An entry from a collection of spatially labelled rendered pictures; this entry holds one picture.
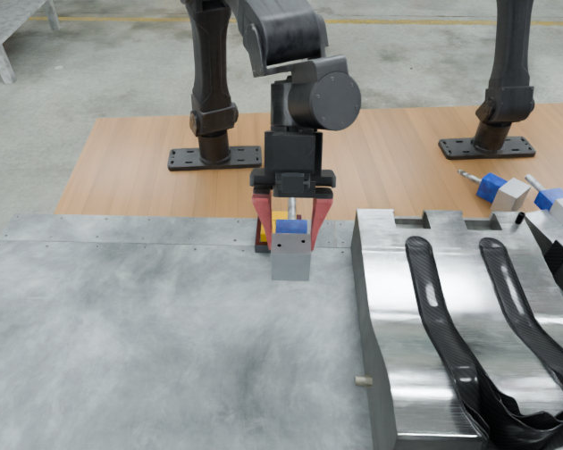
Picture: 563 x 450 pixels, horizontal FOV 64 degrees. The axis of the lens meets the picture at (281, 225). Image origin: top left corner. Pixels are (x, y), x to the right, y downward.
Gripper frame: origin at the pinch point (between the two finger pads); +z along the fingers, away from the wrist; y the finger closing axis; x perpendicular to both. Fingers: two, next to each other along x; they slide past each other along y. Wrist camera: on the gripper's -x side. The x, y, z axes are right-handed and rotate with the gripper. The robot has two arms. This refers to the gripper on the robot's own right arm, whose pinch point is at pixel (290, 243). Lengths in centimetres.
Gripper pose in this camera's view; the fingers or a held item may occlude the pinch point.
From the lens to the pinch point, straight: 58.0
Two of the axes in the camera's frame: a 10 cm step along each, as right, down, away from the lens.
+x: 0.2, -2.5, 9.7
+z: -0.2, 9.7, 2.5
